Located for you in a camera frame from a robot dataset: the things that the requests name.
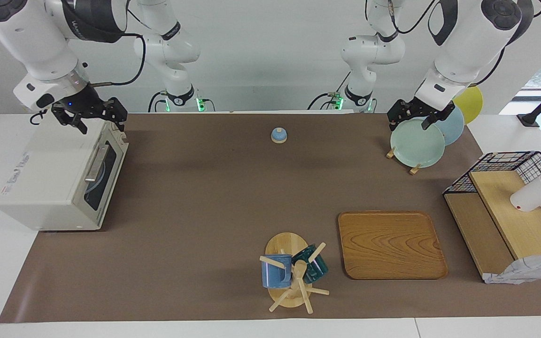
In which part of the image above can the light blue plate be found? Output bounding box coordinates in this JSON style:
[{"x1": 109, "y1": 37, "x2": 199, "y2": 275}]
[{"x1": 87, "y1": 160, "x2": 108, "y2": 194}]

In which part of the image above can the glass oven door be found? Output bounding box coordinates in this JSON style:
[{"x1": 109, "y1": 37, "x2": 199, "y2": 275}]
[{"x1": 82, "y1": 134, "x2": 129, "y2": 225}]

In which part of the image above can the white toaster oven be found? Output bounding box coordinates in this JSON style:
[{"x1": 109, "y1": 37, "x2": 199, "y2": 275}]
[{"x1": 0, "y1": 115, "x2": 129, "y2": 231}]

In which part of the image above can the mint green plate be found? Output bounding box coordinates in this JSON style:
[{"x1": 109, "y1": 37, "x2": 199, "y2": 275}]
[{"x1": 390, "y1": 117, "x2": 446, "y2": 169}]

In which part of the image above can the wooden plate rack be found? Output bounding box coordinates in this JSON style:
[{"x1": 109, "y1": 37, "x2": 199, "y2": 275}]
[{"x1": 386, "y1": 146, "x2": 422, "y2": 176}]

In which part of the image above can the pale blue upright plate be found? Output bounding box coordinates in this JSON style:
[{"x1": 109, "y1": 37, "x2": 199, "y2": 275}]
[{"x1": 434, "y1": 104, "x2": 465, "y2": 146}]

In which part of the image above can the yellow plate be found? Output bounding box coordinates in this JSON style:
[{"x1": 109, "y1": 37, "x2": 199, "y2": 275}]
[{"x1": 453, "y1": 85, "x2": 484, "y2": 125}]

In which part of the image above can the brown wooden tray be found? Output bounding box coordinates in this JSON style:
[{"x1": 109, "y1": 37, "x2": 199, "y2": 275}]
[{"x1": 338, "y1": 211, "x2": 448, "y2": 280}]

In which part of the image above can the brown table mat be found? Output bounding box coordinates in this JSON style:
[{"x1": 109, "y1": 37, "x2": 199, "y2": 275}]
[{"x1": 0, "y1": 113, "x2": 541, "y2": 323}]

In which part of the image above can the dark wooden shelf board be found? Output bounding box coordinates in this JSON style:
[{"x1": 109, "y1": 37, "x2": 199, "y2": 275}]
[{"x1": 443, "y1": 192, "x2": 515, "y2": 281}]

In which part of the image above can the white cup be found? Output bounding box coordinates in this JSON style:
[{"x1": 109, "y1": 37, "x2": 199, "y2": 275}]
[{"x1": 510, "y1": 175, "x2": 541, "y2": 213}]

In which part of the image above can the light wooden board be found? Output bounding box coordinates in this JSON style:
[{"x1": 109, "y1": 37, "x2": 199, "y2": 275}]
[{"x1": 469, "y1": 170, "x2": 541, "y2": 260}]

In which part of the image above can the wooden mug tree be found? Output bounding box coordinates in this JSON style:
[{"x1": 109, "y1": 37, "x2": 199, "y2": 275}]
[{"x1": 259, "y1": 232, "x2": 330, "y2": 314}]

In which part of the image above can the dark teal mug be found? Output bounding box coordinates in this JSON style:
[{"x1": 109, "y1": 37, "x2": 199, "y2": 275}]
[{"x1": 292, "y1": 244, "x2": 329, "y2": 284}]

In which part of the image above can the checkered grey cloth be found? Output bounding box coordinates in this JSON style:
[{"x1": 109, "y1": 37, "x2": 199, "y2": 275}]
[{"x1": 483, "y1": 253, "x2": 541, "y2": 285}]

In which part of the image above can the blue mug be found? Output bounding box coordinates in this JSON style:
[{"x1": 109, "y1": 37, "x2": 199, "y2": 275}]
[{"x1": 261, "y1": 254, "x2": 293, "y2": 289}]

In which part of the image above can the black wire basket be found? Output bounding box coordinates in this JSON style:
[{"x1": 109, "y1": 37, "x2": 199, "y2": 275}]
[{"x1": 443, "y1": 151, "x2": 541, "y2": 249}]

